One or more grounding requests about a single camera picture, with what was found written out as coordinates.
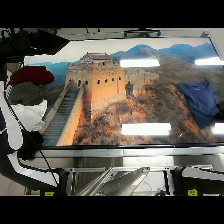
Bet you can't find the blue T-shirt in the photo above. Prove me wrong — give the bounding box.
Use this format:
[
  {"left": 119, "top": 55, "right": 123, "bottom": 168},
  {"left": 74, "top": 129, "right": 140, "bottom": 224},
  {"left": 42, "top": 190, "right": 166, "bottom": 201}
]
[{"left": 177, "top": 79, "right": 221, "bottom": 130}]

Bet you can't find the white garment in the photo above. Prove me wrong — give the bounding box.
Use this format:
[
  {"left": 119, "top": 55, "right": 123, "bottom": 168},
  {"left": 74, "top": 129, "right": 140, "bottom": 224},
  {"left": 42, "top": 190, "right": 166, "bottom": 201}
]
[{"left": 13, "top": 99, "right": 49, "bottom": 133}]

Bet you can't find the grey garment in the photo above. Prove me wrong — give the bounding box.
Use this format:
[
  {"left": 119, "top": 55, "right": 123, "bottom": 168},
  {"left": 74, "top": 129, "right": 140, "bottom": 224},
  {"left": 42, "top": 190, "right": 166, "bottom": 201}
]
[{"left": 7, "top": 81, "right": 52, "bottom": 107}]

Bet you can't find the red garment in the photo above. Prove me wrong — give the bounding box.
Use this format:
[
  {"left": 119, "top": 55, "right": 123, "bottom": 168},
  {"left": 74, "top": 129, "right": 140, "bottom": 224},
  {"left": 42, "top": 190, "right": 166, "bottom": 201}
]
[{"left": 8, "top": 65, "right": 56, "bottom": 87}]

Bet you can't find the silver frame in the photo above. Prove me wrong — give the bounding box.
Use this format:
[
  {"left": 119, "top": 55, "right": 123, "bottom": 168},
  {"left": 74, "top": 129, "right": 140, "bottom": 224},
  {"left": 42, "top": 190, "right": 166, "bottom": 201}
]
[{"left": 32, "top": 145, "right": 224, "bottom": 197}]

